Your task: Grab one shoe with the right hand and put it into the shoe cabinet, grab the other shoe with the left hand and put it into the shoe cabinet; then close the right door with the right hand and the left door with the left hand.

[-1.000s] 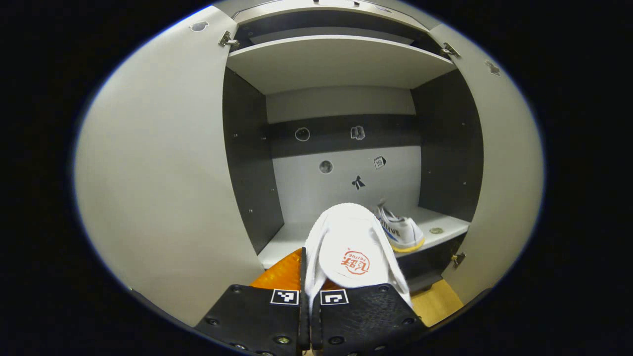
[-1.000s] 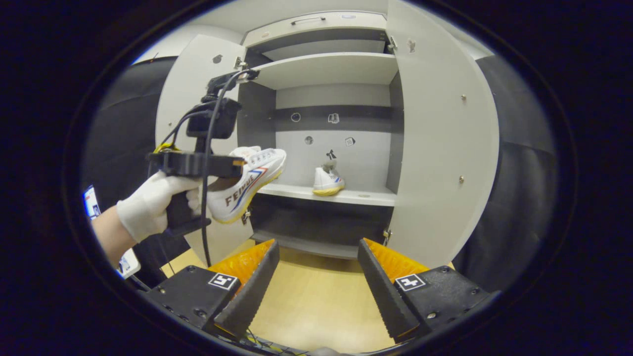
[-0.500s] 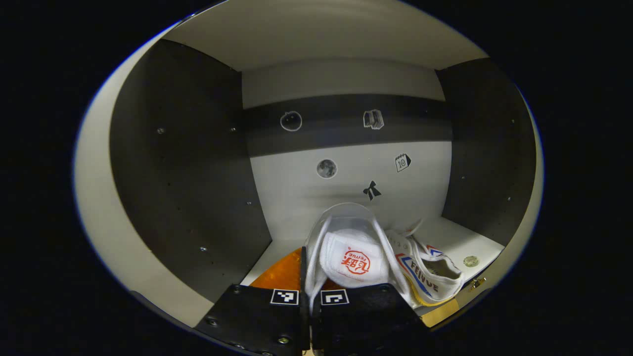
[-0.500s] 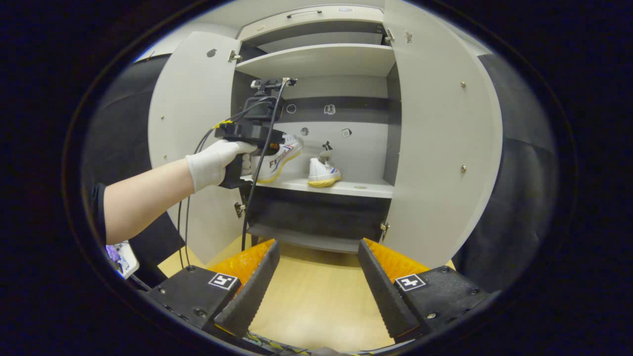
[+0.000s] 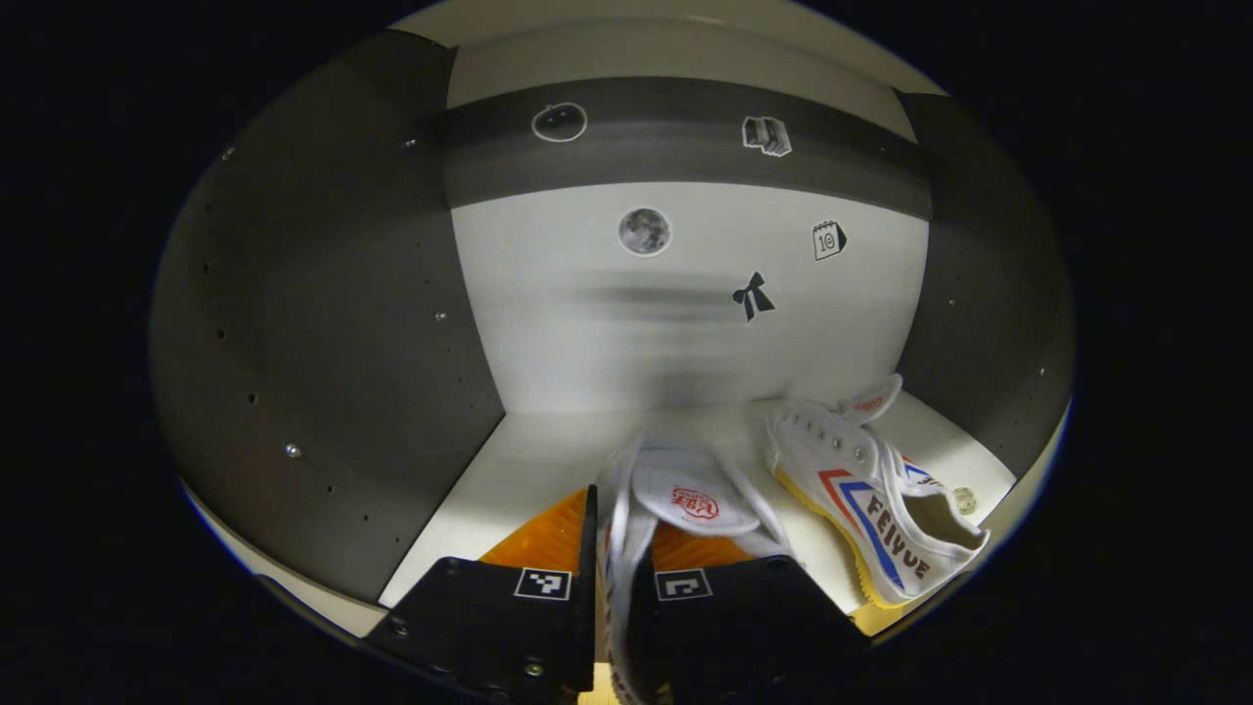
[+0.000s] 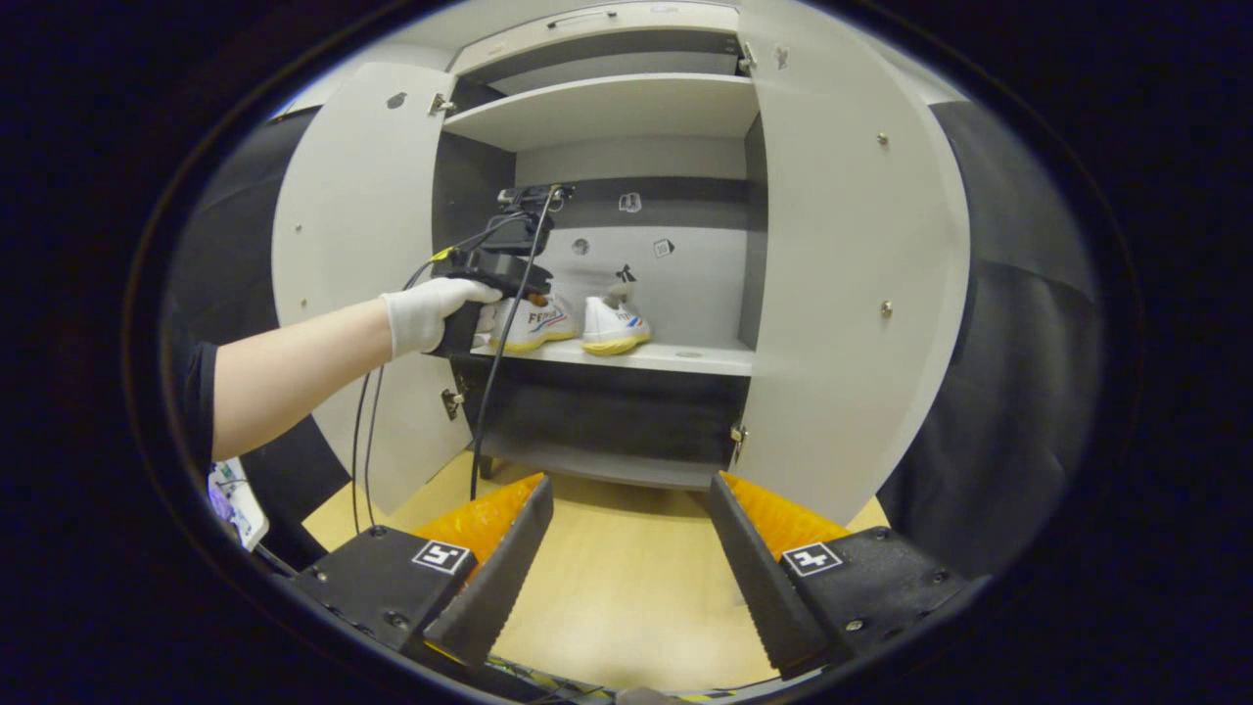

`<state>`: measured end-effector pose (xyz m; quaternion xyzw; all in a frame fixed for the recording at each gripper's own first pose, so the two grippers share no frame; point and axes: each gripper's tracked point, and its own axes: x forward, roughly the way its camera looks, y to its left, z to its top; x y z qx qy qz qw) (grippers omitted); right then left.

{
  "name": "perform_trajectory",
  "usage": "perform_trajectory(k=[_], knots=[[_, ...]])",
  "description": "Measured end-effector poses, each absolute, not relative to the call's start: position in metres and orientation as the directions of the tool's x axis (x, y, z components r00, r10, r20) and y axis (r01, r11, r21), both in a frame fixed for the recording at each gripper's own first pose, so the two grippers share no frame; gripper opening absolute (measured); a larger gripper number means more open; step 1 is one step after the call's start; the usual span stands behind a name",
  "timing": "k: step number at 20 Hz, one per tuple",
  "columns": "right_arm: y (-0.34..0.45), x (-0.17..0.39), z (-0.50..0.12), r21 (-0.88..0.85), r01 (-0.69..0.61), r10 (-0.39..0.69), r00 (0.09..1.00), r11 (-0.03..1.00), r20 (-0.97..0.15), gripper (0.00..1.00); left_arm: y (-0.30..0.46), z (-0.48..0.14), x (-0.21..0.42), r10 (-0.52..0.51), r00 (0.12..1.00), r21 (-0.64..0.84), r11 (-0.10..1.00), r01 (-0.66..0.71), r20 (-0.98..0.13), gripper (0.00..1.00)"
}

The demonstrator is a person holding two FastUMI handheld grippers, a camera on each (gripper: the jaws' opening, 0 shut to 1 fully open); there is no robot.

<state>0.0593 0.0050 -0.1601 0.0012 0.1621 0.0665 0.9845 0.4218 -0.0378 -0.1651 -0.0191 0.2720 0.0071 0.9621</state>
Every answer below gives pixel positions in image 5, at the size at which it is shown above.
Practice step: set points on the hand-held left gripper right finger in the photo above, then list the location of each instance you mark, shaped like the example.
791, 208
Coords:
724, 636

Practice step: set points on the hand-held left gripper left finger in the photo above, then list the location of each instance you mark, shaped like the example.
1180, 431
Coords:
587, 607

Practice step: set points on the white canvas shoe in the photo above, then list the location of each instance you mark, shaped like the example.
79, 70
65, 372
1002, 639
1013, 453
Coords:
861, 490
675, 470

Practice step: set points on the white shoe cabinet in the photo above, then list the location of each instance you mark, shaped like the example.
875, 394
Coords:
294, 294

